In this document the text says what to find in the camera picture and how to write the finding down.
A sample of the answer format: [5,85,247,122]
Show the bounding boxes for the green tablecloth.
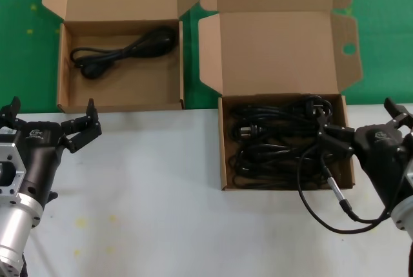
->
[0,0,413,115]

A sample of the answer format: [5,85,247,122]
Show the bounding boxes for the black power cord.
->
[230,104,319,139]
[69,26,177,80]
[283,95,334,123]
[228,143,343,189]

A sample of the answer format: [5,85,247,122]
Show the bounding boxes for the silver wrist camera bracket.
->
[0,127,27,198]
[405,156,413,190]

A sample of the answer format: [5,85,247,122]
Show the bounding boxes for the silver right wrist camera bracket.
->
[405,156,413,190]

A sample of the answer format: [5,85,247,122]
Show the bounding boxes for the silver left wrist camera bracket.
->
[0,127,27,198]

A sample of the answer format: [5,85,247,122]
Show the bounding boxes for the white table cover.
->
[0,102,413,277]

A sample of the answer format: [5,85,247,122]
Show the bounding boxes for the cardboard box with round hole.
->
[41,0,199,113]

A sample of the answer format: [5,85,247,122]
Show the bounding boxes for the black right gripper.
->
[315,97,413,209]

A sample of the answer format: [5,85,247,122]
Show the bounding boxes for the black cable with silver connector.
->
[296,146,393,234]

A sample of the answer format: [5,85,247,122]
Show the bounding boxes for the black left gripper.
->
[0,96,104,209]

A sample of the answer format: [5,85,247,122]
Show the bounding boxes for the cardboard box with rounded tabs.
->
[197,0,364,191]

